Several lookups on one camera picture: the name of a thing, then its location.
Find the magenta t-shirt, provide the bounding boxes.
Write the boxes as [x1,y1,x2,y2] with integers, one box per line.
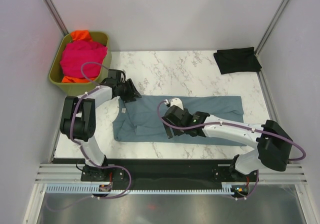
[60,40,108,83]

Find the aluminium frame post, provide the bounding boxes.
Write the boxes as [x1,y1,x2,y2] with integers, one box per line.
[43,0,69,36]
[253,0,301,57]

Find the right aluminium frame post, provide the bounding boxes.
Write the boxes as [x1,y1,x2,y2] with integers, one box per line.
[253,0,301,57]

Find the blue-grey t-shirt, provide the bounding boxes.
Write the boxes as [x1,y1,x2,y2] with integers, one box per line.
[112,95,244,146]

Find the left aluminium frame post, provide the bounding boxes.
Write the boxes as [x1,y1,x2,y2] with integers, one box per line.
[43,0,69,36]

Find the olive green plastic bin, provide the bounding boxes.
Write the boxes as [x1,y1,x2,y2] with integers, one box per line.
[48,30,112,96]

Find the orange t-shirt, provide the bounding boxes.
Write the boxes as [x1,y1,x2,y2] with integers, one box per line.
[60,30,97,83]

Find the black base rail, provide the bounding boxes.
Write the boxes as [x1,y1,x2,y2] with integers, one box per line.
[52,158,291,191]

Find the aluminium extrusion rail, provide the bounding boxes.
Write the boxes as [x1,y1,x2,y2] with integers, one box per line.
[35,164,307,185]

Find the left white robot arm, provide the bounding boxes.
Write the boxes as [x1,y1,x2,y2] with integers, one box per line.
[60,78,142,182]

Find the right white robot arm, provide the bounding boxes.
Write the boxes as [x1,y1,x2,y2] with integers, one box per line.
[161,106,292,181]

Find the folded black t-shirt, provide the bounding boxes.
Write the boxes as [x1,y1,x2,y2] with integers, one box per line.
[213,47,262,75]

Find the white slotted cable duct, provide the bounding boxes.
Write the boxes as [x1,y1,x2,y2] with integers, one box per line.
[46,181,256,200]

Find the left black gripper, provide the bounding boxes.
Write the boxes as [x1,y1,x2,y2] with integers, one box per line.
[117,78,142,104]

